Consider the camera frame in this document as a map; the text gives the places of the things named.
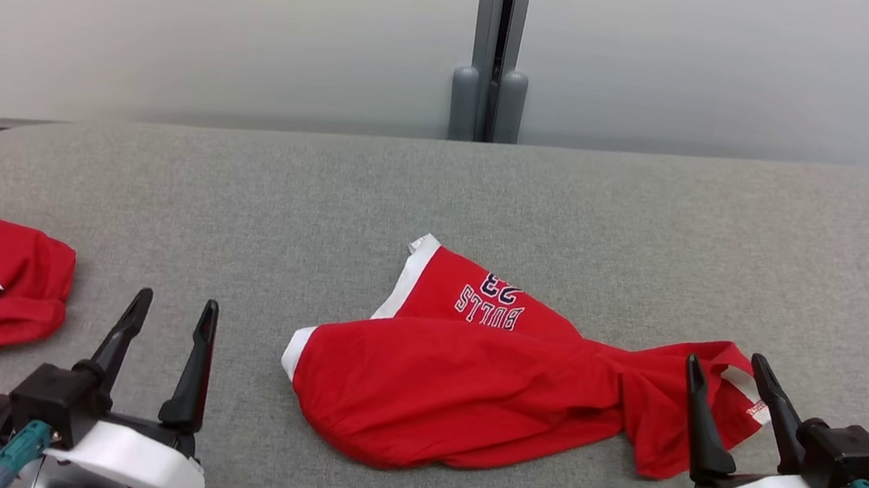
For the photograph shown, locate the teal plug left camera cable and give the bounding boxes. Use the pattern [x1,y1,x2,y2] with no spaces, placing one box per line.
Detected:
[0,416,53,488]

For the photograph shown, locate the grey metal frame post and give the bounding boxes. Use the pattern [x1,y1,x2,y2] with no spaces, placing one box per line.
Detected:
[446,0,539,149]

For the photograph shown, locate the red Bulls shorts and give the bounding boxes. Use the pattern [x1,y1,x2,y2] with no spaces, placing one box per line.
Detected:
[269,217,789,488]

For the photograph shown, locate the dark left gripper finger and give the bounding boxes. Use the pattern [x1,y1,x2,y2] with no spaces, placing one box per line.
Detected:
[68,281,154,414]
[157,295,220,434]

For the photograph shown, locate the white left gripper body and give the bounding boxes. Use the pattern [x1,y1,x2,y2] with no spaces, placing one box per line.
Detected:
[35,403,212,488]

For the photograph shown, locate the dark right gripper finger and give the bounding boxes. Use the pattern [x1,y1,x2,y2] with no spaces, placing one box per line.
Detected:
[672,352,750,488]
[739,354,815,476]

